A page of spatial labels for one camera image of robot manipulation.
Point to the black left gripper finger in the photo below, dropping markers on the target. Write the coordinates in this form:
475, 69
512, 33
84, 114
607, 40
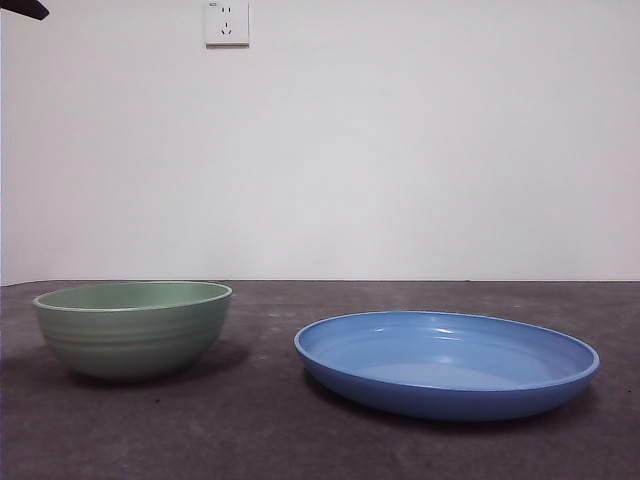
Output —
22, 7

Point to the green ribbed bowl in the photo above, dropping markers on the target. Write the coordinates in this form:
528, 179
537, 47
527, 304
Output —
130, 345

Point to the blue round plate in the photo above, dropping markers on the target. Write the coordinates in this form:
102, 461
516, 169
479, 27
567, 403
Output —
440, 395

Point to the white wall socket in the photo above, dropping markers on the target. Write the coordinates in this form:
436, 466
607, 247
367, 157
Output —
227, 22

